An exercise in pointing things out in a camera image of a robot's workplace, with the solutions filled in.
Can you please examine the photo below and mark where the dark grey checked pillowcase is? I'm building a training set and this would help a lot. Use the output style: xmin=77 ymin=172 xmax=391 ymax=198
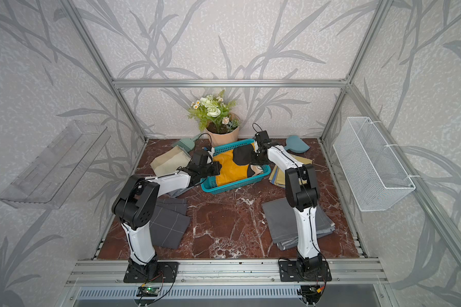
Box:
xmin=150 ymin=198 xmax=191 ymax=249

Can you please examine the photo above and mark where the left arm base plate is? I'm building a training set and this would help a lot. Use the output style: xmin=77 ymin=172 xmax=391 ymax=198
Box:
xmin=123 ymin=260 xmax=179 ymax=283

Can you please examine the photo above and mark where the aluminium front rail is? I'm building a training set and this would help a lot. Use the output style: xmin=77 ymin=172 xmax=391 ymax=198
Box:
xmin=65 ymin=258 xmax=388 ymax=287

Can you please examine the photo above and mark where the teal plastic basket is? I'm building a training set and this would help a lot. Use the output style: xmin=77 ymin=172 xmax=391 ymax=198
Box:
xmin=201 ymin=139 xmax=271 ymax=194

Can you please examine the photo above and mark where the pale yellow zigzag pillowcase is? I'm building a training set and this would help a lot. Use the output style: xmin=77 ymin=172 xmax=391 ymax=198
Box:
xmin=269 ymin=155 xmax=312 ymax=188

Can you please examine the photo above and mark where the right circuit board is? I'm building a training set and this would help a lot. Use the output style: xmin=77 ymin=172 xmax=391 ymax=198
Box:
xmin=297 ymin=285 xmax=325 ymax=296

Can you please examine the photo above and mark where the green hand brush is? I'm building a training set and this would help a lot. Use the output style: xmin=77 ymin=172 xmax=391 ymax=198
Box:
xmin=172 ymin=135 xmax=199 ymax=153

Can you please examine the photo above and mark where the clear acrylic wall shelf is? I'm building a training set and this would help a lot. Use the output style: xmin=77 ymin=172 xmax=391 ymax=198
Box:
xmin=0 ymin=120 xmax=111 ymax=210

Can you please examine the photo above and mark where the beige and grey pillowcase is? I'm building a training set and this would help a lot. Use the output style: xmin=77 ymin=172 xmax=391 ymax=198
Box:
xmin=151 ymin=147 xmax=191 ymax=196

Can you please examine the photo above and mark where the peach flower pot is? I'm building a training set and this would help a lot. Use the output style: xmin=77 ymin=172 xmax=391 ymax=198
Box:
xmin=204 ymin=113 xmax=241 ymax=147

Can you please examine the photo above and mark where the artificial flowering plant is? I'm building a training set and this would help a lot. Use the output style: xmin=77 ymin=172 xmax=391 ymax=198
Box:
xmin=188 ymin=90 xmax=241 ymax=134

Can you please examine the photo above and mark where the blue dustpan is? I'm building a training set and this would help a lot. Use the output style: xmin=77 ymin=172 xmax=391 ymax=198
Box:
xmin=284 ymin=135 xmax=310 ymax=154

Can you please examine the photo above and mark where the yellow cartoon mouse pillowcase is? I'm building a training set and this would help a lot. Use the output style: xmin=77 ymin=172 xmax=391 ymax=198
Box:
xmin=214 ymin=144 xmax=263 ymax=187

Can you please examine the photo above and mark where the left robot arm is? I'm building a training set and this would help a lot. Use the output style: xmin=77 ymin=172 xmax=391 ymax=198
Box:
xmin=111 ymin=148 xmax=222 ymax=267

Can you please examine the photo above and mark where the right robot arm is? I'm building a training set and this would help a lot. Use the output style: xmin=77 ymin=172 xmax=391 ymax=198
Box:
xmin=252 ymin=130 xmax=321 ymax=262

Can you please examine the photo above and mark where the plain grey pillowcase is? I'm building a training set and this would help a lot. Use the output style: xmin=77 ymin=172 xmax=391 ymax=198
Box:
xmin=262 ymin=198 xmax=336 ymax=251

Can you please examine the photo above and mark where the left green circuit board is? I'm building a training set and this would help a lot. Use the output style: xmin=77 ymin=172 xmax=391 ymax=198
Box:
xmin=137 ymin=285 xmax=161 ymax=298

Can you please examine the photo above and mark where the white wire wall basket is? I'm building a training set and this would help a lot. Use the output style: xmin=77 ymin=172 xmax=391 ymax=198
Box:
xmin=333 ymin=116 xmax=416 ymax=212

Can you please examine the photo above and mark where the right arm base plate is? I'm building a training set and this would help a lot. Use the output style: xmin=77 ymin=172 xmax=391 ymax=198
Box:
xmin=277 ymin=257 xmax=332 ymax=283

